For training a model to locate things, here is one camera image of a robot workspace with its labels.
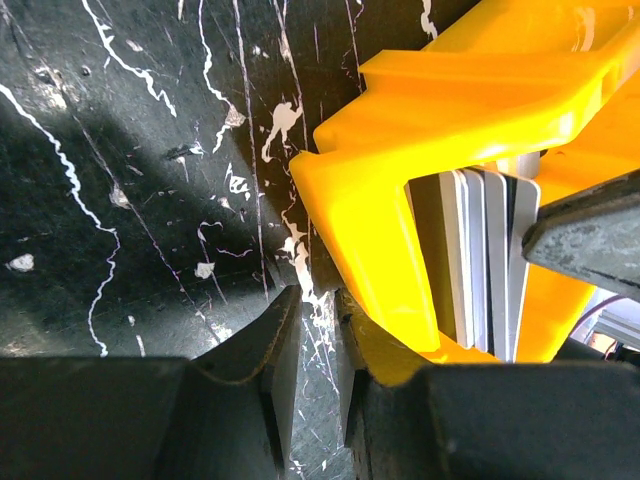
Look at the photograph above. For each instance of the stack of cards in box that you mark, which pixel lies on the stack of cards in box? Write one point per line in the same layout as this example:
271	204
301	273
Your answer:
471	223

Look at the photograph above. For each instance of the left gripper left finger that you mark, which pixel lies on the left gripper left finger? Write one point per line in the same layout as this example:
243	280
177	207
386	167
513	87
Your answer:
227	414

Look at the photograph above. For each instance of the aluminium frame rail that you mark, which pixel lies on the aluminium frame rail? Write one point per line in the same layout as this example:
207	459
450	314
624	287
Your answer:
620	323

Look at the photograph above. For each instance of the orange card box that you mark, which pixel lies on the orange card box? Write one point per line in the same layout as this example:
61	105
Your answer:
508	78

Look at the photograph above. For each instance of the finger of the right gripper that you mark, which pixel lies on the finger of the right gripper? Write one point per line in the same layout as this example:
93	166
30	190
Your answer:
592	235

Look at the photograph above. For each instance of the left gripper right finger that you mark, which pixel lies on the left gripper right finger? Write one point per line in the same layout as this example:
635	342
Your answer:
404	417

